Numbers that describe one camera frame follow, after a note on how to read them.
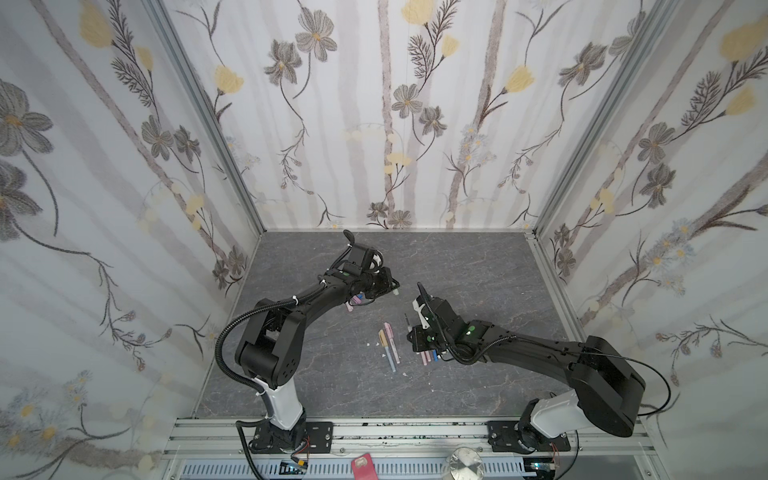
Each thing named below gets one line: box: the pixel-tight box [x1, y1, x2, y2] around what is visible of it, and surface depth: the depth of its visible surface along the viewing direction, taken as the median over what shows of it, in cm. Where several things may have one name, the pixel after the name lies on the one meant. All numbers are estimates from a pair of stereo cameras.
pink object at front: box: [352, 453, 379, 480], surface depth 71 cm
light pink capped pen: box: [384, 322, 401, 364], surface depth 92 cm
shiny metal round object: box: [449, 446, 485, 480], surface depth 60 cm
